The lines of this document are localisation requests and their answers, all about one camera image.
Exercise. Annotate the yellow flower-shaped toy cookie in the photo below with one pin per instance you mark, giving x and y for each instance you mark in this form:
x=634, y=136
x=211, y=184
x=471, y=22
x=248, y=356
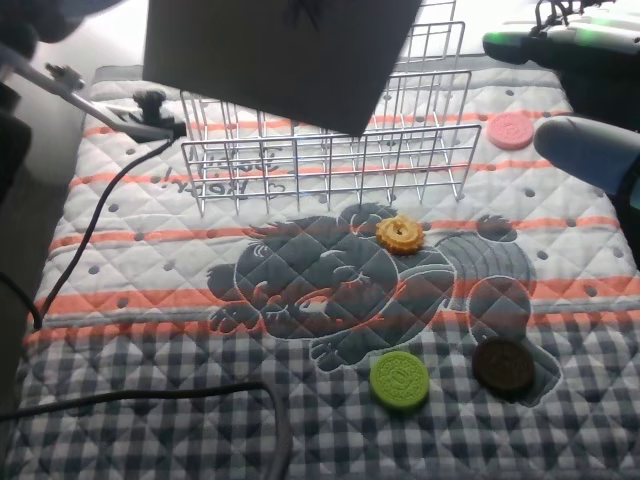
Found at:
x=400, y=236

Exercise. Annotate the green toy cookie disc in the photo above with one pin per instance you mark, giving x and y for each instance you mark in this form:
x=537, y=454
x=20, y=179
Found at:
x=400, y=380

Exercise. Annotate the quilt with printed bear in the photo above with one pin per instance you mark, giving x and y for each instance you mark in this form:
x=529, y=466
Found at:
x=150, y=280

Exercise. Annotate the white rod with black clamp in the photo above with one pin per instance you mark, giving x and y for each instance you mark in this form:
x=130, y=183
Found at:
x=152, y=107

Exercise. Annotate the pink toy cookie disc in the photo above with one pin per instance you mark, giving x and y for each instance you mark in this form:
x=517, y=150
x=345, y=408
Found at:
x=510, y=130

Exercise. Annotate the brown toy cookie disc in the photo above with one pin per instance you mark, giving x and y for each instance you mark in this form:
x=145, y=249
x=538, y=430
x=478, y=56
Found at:
x=502, y=367

